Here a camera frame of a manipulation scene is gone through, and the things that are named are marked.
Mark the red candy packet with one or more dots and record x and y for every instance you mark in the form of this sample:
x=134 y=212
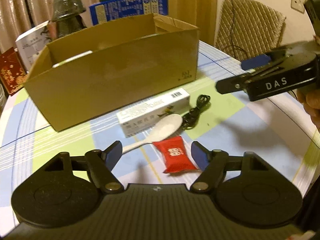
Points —
x=174 y=154

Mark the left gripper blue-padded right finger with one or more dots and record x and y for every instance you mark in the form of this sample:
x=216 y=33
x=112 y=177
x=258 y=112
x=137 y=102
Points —
x=212 y=164

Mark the red gift box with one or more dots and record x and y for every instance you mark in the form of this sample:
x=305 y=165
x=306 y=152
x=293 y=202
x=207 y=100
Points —
x=13 y=74

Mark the long white ointment box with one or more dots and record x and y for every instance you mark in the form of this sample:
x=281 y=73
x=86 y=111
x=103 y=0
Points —
x=147 y=113

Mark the blue milk carton box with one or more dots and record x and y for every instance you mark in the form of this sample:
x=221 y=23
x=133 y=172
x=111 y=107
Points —
x=114 y=9

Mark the dark stacked wrapped bowls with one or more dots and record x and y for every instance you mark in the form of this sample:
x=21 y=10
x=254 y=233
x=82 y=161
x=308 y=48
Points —
x=67 y=17

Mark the quilted beige chair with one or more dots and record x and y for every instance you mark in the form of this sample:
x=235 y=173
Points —
x=248 y=28

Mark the white medicine box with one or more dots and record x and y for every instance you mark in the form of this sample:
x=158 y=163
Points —
x=72 y=58

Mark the person's right hand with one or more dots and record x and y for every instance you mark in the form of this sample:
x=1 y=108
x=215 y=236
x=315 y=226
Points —
x=311 y=104

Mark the yellow wooden curtain panel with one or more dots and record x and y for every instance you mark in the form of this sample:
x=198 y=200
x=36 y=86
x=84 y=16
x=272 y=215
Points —
x=201 y=13

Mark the white plastic rice spoon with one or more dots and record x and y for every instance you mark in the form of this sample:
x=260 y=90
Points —
x=162 y=130

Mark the beige pleated curtain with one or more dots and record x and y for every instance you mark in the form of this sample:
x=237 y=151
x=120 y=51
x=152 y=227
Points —
x=18 y=16

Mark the white humidifier box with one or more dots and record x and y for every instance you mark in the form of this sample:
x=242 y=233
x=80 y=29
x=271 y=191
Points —
x=31 y=43

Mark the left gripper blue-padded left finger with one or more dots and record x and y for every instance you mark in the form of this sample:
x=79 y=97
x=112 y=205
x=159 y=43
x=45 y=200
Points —
x=100 y=165

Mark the open cardboard box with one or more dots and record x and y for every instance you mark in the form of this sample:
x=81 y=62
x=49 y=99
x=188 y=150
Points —
x=133 y=58

